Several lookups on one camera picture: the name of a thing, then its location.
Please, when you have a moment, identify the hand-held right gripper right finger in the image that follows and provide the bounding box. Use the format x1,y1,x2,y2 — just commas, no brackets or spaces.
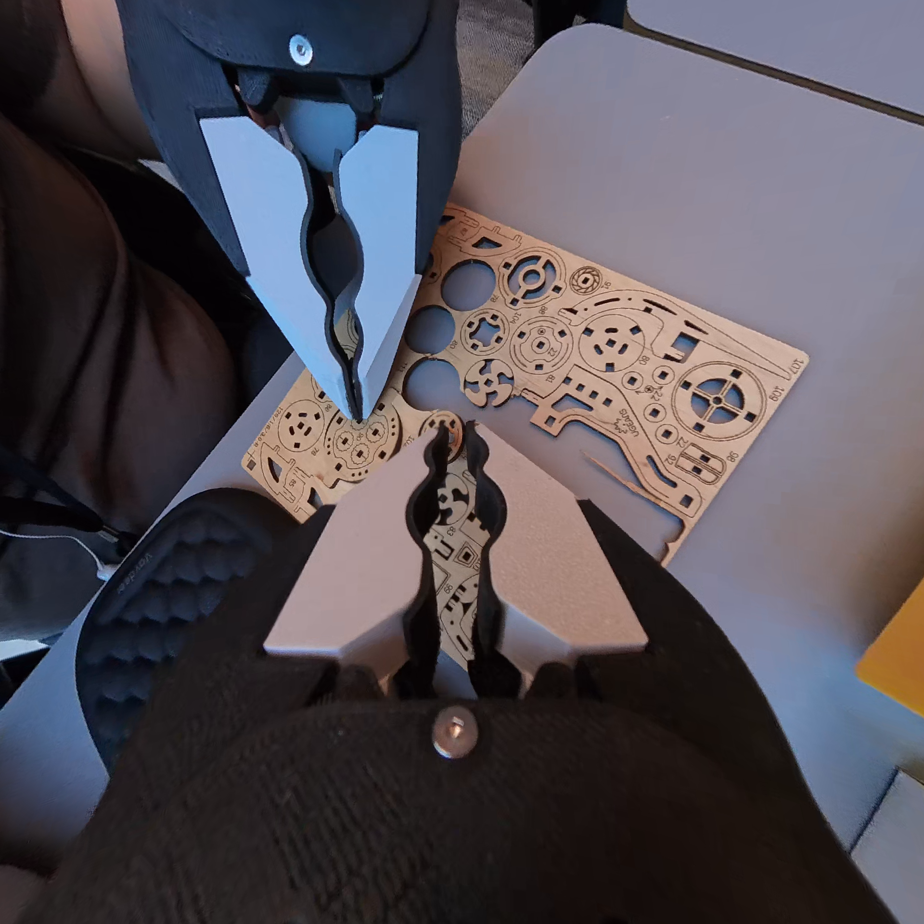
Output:
464,422,648,698

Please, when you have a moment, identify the black wrist rest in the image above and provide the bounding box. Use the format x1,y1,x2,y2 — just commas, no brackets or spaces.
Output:
74,487,340,777

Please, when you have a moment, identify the grey desk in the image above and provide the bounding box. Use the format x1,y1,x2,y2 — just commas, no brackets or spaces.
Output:
624,0,924,116
0,23,924,924

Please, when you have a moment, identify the person's left forearm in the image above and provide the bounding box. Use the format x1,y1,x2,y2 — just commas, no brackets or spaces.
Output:
58,0,145,145

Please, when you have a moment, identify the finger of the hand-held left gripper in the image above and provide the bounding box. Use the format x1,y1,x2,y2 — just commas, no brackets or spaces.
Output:
197,117,362,423
332,127,423,421

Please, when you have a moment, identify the yellow storage bin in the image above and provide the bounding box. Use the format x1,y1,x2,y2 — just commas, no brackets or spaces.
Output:
855,595,924,712

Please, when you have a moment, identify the laser-cut wooden puzzle sheet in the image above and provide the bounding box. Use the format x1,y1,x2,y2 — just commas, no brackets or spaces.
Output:
242,204,809,676

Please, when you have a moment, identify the white tray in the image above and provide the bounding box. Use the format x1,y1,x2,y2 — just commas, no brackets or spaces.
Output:
848,769,924,885

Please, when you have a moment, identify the black strap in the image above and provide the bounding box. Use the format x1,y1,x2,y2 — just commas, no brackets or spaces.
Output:
0,444,141,560

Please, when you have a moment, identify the person's dark shirt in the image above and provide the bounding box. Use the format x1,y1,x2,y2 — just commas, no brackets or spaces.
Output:
0,0,290,643

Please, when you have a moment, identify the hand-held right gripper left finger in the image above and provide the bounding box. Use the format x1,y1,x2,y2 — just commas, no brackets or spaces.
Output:
263,423,450,700

